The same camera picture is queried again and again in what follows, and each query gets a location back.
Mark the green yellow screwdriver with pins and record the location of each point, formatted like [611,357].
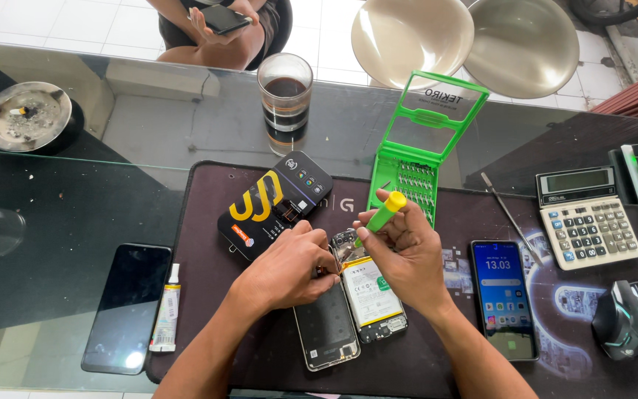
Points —
[390,207]

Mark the black tyre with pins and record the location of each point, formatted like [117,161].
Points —
[601,12]

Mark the phone display panel with flex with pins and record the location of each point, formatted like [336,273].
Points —
[324,332]

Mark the black smartphone with lit screen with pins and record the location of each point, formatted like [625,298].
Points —
[504,299]

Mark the green screwdriver bit case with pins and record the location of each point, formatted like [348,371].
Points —
[410,177]

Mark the glass of black coffee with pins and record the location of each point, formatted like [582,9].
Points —
[286,111]

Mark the opened phone body with battery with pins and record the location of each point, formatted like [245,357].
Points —
[371,299]

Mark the metal spudger tool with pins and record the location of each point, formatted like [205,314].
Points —
[510,217]

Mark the black box with yellow print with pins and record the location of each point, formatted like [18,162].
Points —
[266,208]

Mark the dark printed desk mat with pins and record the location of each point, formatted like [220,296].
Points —
[424,360]

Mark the white glue tube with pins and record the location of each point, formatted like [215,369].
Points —
[165,310]

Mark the black computer mouse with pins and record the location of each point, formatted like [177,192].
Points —
[621,321]

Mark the person's left hand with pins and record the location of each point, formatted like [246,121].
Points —
[274,271]

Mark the round metal ashtray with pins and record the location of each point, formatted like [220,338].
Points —
[25,124]

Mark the cigarette butt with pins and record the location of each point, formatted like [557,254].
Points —
[18,111]

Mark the person's right hand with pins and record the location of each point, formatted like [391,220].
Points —
[413,260]

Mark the grey desk calculator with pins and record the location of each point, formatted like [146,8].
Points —
[590,233]

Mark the black phone screen glass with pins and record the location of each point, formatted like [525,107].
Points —
[125,310]

